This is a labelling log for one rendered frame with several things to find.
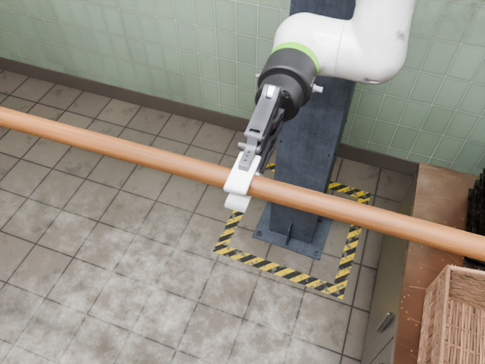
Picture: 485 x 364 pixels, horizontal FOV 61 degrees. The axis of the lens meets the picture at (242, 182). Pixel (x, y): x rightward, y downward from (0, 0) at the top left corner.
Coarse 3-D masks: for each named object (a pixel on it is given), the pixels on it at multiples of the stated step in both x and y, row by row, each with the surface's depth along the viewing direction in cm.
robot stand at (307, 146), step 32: (320, 0) 102; (352, 0) 99; (320, 96) 124; (352, 96) 142; (288, 128) 139; (320, 128) 133; (288, 160) 151; (320, 160) 144; (352, 192) 206; (288, 224) 182; (320, 224) 193; (256, 256) 184; (320, 256) 183; (352, 256) 184; (320, 288) 174
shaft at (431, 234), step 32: (32, 128) 63; (64, 128) 62; (128, 160) 60; (160, 160) 58; (192, 160) 58; (256, 192) 56; (288, 192) 55; (320, 192) 55; (352, 224) 54; (384, 224) 52; (416, 224) 51; (480, 256) 50
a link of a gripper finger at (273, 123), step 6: (282, 114) 63; (276, 120) 62; (270, 126) 60; (258, 132) 59; (270, 132) 61; (264, 138) 58; (240, 144) 57; (246, 144) 57; (258, 144) 57; (258, 150) 57
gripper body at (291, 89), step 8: (264, 80) 67; (272, 80) 66; (280, 80) 65; (288, 80) 65; (288, 88) 64; (296, 88) 66; (256, 96) 67; (280, 96) 63; (288, 96) 65; (296, 96) 65; (256, 104) 68; (280, 104) 64; (288, 104) 66; (296, 104) 65; (288, 112) 67; (296, 112) 67; (280, 120) 68; (288, 120) 68
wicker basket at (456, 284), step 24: (432, 288) 108; (456, 288) 106; (480, 288) 102; (432, 312) 102; (456, 312) 108; (432, 336) 96; (456, 336) 104; (480, 336) 104; (432, 360) 91; (456, 360) 101; (480, 360) 101
